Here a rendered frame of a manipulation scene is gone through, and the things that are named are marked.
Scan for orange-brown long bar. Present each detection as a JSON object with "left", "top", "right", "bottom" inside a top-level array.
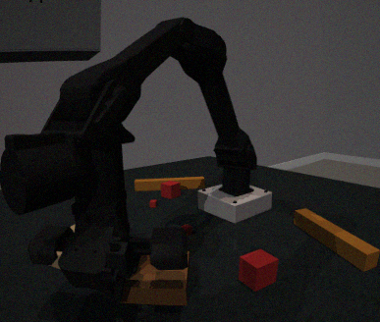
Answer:
[
  {"left": 294, "top": 208, "right": 380, "bottom": 272},
  {"left": 135, "top": 177, "right": 205, "bottom": 191}
]

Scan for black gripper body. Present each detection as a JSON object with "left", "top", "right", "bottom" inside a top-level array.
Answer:
[{"left": 27, "top": 188, "right": 188, "bottom": 271}]

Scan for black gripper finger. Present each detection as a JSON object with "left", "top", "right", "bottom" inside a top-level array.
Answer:
[
  {"left": 114, "top": 255, "right": 140, "bottom": 305},
  {"left": 103, "top": 287, "right": 116, "bottom": 305}
]

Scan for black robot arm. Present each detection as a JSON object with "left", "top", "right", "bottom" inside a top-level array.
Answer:
[{"left": 0, "top": 18, "right": 257, "bottom": 292}]

